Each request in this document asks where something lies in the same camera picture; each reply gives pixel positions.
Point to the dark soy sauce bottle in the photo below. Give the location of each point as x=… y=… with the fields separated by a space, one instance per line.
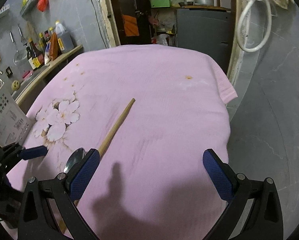
x=37 y=57

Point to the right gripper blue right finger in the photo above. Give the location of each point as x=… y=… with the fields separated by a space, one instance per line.
x=220 y=174

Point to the red plastic bag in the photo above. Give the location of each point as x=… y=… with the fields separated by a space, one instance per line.
x=42 y=5

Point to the hanging metal strainer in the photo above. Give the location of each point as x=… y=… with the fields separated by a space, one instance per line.
x=19 y=55

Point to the grey wall shelf rack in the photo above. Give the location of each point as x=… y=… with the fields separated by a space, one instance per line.
x=29 y=5

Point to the orange snack pouch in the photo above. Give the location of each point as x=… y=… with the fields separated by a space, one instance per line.
x=53 y=52

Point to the metal pot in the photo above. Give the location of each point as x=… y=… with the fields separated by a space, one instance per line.
x=204 y=2

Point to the silver spoon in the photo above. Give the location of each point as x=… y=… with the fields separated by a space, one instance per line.
x=74 y=158

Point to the pink floral cloth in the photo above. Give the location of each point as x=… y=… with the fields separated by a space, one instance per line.
x=151 y=182

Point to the green box on shelf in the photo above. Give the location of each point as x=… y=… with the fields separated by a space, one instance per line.
x=160 y=3

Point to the grey cabinet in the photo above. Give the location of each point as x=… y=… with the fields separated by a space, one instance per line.
x=207 y=31

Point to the large oil jug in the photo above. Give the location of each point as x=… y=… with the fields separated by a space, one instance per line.
x=64 y=39

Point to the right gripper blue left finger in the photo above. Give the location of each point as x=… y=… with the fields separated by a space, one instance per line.
x=81 y=174

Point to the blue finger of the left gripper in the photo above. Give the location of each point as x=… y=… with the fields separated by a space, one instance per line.
x=34 y=152

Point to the white perforated utensil holder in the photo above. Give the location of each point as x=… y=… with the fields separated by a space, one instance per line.
x=14 y=124

